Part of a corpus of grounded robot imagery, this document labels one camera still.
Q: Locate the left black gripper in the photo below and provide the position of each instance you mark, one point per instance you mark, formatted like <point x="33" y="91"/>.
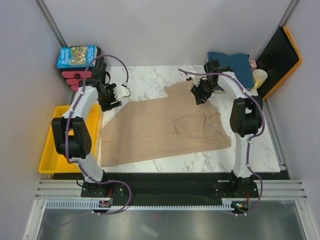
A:
<point x="107" y="106"/>

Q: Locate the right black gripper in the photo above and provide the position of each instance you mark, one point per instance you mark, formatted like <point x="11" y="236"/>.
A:
<point x="199" y="94"/>

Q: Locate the beige t-shirt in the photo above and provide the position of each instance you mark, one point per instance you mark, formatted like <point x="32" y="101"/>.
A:
<point x="163" y="127"/>

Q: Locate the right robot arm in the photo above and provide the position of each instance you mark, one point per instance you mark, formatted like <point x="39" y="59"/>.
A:
<point x="246" y="119"/>

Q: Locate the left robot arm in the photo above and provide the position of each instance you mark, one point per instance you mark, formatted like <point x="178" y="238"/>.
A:
<point x="70" y="132"/>

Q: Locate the black pink drawer unit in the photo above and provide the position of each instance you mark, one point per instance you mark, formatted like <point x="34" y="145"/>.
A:
<point x="75" y="75"/>

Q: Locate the folded blue t-shirt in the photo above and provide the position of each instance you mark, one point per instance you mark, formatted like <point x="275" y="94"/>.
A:
<point x="238" y="62"/>

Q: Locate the blue treehouse book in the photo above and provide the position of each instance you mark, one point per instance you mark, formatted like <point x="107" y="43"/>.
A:
<point x="77" y="57"/>

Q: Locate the pink box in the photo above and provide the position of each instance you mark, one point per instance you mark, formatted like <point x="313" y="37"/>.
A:
<point x="253" y="65"/>

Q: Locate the yellow mug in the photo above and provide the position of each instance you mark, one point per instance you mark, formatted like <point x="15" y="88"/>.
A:
<point x="259" y="77"/>

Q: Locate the yellow plastic bin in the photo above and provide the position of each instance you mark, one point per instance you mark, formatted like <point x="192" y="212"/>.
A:
<point x="53" y="163"/>

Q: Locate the black orange tray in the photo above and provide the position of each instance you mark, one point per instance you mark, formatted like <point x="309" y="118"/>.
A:
<point x="279" y="59"/>

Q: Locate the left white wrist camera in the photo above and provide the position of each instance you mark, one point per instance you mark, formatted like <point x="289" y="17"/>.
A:
<point x="122" y="91"/>

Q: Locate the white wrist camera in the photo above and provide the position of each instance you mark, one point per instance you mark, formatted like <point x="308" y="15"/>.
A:
<point x="196" y="79"/>
<point x="122" y="91"/>

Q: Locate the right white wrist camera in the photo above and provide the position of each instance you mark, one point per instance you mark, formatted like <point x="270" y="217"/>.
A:
<point x="196" y="79"/>

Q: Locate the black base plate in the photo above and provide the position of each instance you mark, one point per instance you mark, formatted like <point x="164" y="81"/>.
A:
<point x="165" y="188"/>

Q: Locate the white cable duct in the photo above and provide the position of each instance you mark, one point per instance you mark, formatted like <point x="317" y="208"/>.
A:
<point x="90" y="204"/>

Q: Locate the aluminium frame rail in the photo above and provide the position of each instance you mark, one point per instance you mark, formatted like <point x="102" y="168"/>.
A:
<point x="58" y="190"/>

